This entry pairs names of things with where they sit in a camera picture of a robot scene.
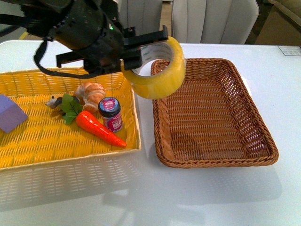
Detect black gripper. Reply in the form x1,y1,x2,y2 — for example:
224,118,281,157
20,0,168,75

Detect brown wicker basket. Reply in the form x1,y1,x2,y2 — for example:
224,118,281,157
153,58,279,169

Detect yellow woven basket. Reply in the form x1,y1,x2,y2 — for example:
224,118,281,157
0,67,142,174

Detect left grey upholstered chair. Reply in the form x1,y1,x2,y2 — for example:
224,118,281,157
117,0,162,35

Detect grey upholstered chair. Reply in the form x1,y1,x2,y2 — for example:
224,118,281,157
171,0,259,44
117,0,162,35

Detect toy croissant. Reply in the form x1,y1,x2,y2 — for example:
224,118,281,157
74,82,106,114

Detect small pink-labelled jar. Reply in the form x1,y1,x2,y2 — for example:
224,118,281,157
98,97,123,132

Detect right grey upholstered chair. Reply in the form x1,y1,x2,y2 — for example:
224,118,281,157
171,0,259,44

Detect orange toy carrot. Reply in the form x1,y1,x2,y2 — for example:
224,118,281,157
60,94,127,147

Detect toy panda figure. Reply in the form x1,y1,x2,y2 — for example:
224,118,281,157
45,95,80,112

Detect purple foam cube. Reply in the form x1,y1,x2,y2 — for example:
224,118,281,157
0,94,28,133

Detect white label sticker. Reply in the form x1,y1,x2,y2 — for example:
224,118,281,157
278,46,301,57

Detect black cable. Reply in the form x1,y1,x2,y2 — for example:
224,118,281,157
33,40,99,80

